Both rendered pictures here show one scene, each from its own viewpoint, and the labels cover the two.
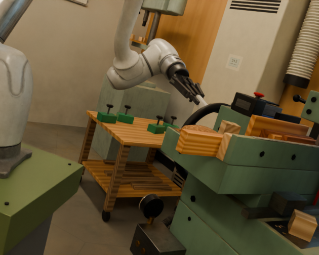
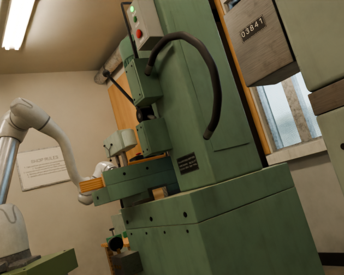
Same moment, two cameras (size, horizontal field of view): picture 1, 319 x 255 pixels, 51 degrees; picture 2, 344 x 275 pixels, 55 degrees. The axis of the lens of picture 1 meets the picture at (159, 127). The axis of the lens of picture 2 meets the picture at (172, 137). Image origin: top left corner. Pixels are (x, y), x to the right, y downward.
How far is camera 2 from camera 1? 83 cm
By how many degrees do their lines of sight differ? 21
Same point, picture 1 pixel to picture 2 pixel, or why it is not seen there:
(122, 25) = (67, 166)
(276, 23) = not seen: hidden behind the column
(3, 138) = (16, 247)
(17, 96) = (14, 222)
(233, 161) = (108, 183)
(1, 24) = not seen: outside the picture
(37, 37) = (51, 221)
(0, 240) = not seen: outside the picture
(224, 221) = (137, 219)
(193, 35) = not seen: hidden behind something
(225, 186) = (113, 196)
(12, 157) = (27, 257)
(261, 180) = (135, 186)
